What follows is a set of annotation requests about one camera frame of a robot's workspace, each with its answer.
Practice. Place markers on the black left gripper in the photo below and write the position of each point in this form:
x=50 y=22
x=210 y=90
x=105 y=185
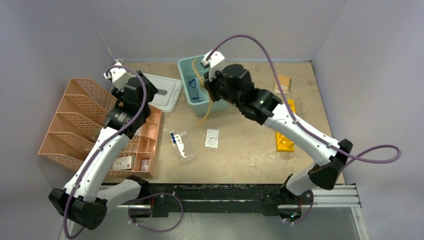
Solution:
x=118 y=93

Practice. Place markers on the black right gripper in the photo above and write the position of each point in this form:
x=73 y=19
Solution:
x=210 y=84

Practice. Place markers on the white plastic bin lid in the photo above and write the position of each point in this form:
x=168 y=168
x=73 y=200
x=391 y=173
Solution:
x=169 y=90

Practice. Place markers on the blue rubber band loop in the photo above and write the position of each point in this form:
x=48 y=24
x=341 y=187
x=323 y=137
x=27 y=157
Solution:
x=194 y=91

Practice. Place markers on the mint green plastic bin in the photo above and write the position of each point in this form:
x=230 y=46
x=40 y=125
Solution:
x=187 y=73

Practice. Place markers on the small white plastic packet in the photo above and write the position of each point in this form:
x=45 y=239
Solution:
x=212 y=138

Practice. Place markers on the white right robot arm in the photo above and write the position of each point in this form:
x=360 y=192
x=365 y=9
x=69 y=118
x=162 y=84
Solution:
x=267 y=109

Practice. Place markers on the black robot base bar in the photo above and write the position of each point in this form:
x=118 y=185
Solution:
x=270 y=200

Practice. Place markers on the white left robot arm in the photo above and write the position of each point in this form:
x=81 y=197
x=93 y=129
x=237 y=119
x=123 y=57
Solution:
x=81 y=200

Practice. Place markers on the clear acrylic test tube rack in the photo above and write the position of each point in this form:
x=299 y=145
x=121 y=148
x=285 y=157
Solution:
x=185 y=150

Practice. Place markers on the small card box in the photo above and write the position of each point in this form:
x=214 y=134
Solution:
x=145 y=166

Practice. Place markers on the yellow test tube rack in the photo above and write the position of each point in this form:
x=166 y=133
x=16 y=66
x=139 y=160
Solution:
x=283 y=144

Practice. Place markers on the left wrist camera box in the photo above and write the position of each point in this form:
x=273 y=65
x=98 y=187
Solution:
x=118 y=76

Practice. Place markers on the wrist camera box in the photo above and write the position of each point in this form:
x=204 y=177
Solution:
x=216 y=62
x=118 y=76

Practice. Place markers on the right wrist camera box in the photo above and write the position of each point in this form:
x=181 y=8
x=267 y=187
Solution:
x=216 y=62

